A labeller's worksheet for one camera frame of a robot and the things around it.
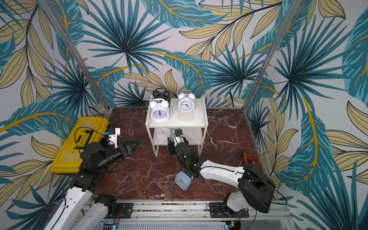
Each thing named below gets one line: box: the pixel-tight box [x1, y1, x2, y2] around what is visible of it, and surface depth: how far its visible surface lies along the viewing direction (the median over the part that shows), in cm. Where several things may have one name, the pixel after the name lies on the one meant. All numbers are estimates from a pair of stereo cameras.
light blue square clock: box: [174, 171, 193, 192], surface depth 79 cm
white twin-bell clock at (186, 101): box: [177, 89, 196, 113], surface depth 70 cm
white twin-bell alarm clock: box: [149, 98, 171, 123], surface depth 65 cm
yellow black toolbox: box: [51, 116, 110, 174], surface depth 80 cm
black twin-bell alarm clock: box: [152, 87, 171, 104], surface depth 70 cm
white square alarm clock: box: [154, 127, 171, 140], surface depth 81 cm
